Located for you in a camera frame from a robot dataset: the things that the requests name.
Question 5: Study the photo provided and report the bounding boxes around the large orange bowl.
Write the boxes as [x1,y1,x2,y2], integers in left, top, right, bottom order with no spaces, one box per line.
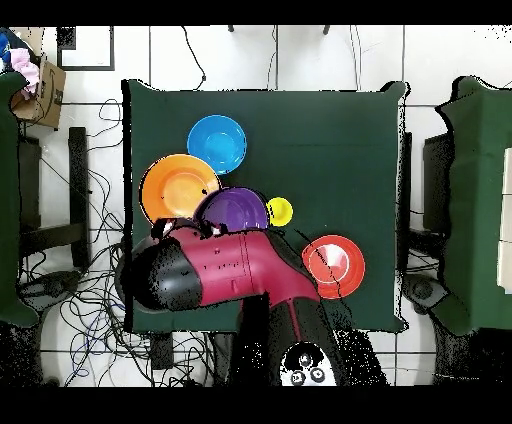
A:
[138,153,222,226]

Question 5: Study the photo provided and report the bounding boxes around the purple bowl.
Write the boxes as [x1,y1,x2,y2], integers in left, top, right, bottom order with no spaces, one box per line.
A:
[193,186,270,234]

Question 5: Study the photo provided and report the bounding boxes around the yellow cup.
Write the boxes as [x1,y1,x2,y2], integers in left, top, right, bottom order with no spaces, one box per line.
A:
[265,196,294,228]

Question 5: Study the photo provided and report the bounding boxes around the white box stack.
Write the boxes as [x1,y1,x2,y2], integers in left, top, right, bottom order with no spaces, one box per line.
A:
[496,147,512,295]

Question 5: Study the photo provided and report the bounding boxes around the blue bowl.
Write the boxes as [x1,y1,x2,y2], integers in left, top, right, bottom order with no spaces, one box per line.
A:
[186,114,248,176]

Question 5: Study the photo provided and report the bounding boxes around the small black box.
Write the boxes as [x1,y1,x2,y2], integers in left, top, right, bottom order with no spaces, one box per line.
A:
[149,331,174,371]

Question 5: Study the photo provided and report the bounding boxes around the green cloth covered table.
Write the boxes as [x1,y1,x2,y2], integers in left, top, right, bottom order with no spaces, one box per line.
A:
[0,71,39,329]
[435,75,512,335]

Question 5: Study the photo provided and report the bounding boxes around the dark green tablecloth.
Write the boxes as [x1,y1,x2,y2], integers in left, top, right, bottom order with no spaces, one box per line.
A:
[121,79,409,335]

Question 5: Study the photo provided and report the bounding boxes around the red bowl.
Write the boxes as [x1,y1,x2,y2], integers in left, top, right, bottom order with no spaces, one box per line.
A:
[301,234,366,300]

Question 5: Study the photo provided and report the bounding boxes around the cardboard box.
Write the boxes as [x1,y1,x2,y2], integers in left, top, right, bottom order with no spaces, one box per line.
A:
[9,59,67,130]

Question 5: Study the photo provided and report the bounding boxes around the black framed white board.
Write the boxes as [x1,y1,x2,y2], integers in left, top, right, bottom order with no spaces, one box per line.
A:
[56,26,116,72]

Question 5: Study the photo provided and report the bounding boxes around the pink cloth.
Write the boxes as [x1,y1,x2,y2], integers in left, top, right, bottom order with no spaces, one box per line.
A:
[9,47,41,99]

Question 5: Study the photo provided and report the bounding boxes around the tangled black cables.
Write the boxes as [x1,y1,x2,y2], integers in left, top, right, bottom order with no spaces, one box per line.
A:
[19,99,213,386]

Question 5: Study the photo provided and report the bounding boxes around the black bench frame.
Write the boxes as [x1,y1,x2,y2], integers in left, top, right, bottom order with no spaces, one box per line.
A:
[17,126,91,269]

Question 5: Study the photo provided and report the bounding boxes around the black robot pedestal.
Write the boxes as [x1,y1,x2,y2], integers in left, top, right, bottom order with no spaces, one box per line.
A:
[211,331,241,387]

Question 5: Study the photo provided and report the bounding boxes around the black floor cable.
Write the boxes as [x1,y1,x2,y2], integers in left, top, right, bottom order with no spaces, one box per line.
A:
[180,26,207,91]

